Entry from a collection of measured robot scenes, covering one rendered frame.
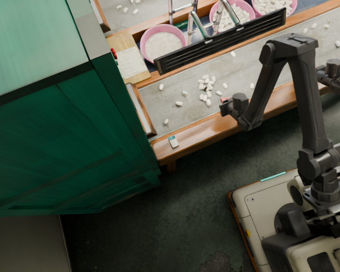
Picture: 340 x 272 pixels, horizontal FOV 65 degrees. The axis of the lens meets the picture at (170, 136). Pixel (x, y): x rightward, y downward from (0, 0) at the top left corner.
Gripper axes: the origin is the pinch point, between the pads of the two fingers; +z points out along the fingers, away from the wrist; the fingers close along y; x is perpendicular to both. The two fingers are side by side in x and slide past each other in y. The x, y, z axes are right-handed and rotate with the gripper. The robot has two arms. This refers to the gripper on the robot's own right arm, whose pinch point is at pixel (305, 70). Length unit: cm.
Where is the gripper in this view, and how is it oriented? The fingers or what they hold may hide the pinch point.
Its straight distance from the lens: 160.9
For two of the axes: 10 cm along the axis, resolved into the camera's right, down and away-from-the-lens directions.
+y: -9.1, 4.0, -0.8
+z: -2.8, -4.9, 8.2
